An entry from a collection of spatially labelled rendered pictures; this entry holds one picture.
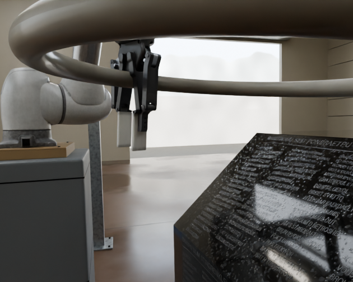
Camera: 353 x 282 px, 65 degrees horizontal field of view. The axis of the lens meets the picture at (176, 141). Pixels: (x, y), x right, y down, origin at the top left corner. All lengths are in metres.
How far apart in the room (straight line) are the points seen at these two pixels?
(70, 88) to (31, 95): 0.14
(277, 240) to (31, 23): 0.44
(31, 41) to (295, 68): 8.84
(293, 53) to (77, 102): 8.25
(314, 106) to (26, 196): 8.82
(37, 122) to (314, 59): 8.88
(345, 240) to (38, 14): 0.41
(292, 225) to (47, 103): 0.86
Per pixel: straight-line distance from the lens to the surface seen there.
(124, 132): 0.55
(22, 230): 0.98
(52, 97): 1.07
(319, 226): 0.47
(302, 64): 9.17
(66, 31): 0.17
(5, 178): 0.95
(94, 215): 2.16
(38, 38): 0.20
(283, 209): 0.53
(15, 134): 1.06
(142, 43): 0.51
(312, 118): 9.25
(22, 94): 1.05
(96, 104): 1.13
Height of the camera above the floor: 0.91
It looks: 4 degrees down
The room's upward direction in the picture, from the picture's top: 1 degrees counter-clockwise
